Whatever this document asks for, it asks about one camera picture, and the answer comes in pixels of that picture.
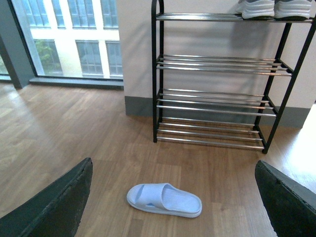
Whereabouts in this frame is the light blue slipper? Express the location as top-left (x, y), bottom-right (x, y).
top-left (126, 183), bottom-right (202, 218)

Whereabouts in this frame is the grey knit sneaker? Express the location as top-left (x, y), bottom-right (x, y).
top-left (236, 0), bottom-right (275, 20)
top-left (274, 0), bottom-right (312, 20)

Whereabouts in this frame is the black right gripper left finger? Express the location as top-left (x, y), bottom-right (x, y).
top-left (0, 158), bottom-right (93, 237)

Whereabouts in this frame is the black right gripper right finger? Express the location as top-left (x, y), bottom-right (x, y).
top-left (255, 160), bottom-right (316, 237)

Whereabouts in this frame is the black metal shoe rack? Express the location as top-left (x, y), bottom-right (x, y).
top-left (151, 0), bottom-right (316, 153)

